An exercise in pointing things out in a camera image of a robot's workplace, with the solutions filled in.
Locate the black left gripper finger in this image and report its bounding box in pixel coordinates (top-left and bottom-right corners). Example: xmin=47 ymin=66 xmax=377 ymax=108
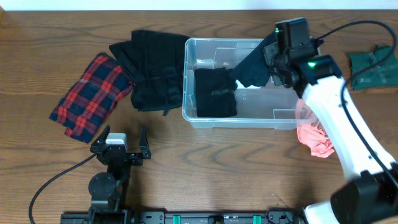
xmin=139 ymin=126 xmax=151 ymax=159
xmin=98 ymin=125 xmax=110 ymax=145

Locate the navy blue garment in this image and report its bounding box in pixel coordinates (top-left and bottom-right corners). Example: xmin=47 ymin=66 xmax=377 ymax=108
xmin=231 ymin=33 xmax=276 ymax=88

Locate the small black garment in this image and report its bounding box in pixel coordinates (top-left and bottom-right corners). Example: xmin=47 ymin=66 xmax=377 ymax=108
xmin=194 ymin=67 xmax=237 ymax=118

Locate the pink printed t-shirt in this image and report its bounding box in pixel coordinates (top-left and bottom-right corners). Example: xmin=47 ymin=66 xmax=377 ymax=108
xmin=295 ymin=99 xmax=335 ymax=158

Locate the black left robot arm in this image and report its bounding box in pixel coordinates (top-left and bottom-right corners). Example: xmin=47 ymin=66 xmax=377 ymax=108
xmin=88 ymin=126 xmax=152 ymax=212

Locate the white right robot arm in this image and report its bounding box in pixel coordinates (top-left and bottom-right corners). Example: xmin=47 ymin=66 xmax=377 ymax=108
xmin=263 ymin=42 xmax=397 ymax=223

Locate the red plaid folded shirt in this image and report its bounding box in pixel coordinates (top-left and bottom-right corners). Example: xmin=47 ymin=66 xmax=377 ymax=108
xmin=49 ymin=52 xmax=133 ymax=143

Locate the white label in bin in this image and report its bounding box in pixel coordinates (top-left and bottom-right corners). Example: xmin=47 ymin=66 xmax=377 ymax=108
xmin=235 ymin=79 xmax=261 ymax=90

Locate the clear plastic storage bin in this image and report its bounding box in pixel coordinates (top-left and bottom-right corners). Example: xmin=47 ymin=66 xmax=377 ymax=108
xmin=182 ymin=38 xmax=316 ymax=130

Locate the large black folded garment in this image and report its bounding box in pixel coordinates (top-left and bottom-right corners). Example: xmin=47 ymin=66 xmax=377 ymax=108
xmin=109 ymin=30 xmax=189 ymax=116

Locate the dark green folded garment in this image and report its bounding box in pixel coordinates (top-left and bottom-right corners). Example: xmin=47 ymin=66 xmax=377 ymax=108
xmin=348 ymin=45 xmax=397 ymax=91

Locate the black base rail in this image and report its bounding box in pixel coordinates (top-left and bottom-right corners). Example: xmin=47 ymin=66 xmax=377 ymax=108
xmin=60 ymin=209 xmax=306 ymax=224

